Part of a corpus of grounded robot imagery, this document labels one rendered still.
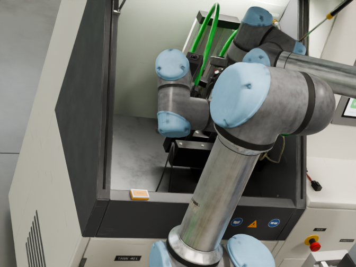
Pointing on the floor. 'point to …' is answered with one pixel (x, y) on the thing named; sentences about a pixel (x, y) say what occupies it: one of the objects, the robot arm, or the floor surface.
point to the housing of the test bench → (44, 106)
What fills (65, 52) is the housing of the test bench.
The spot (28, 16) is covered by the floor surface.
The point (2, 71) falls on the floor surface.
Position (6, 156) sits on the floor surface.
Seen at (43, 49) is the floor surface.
